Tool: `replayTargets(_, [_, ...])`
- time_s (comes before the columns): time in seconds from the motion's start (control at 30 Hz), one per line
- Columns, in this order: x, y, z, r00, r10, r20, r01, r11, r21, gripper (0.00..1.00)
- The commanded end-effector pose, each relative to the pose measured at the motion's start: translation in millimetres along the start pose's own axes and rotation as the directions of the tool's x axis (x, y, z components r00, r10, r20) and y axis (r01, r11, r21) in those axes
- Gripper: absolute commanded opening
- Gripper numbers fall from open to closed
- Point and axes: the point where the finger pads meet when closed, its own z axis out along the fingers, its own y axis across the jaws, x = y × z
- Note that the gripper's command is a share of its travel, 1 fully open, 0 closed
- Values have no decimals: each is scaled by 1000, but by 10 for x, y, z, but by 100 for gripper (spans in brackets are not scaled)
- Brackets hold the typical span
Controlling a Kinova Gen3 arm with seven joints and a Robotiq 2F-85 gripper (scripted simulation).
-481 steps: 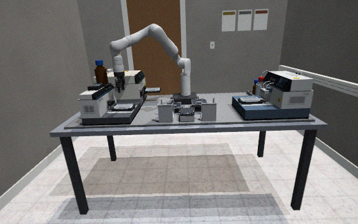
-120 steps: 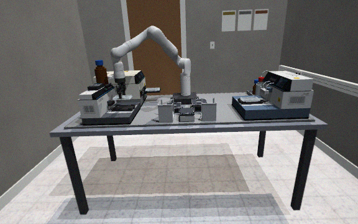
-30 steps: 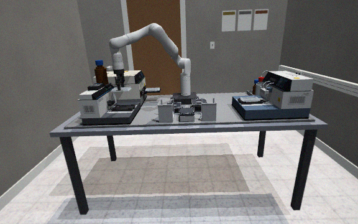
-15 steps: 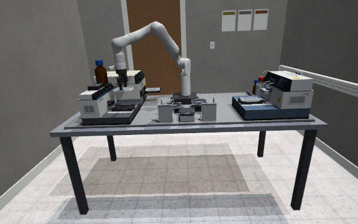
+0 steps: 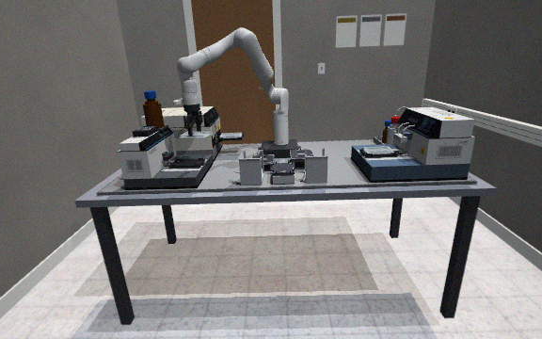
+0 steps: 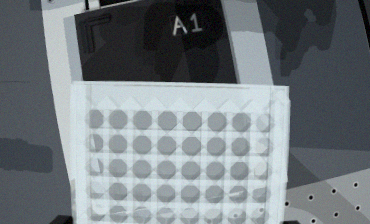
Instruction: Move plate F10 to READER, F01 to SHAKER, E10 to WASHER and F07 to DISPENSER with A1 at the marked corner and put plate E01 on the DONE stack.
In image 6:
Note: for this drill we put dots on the grey perforated base plate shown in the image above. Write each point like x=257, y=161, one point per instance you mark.
x=340, y=200

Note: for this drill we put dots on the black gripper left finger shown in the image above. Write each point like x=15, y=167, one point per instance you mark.
x=62, y=219

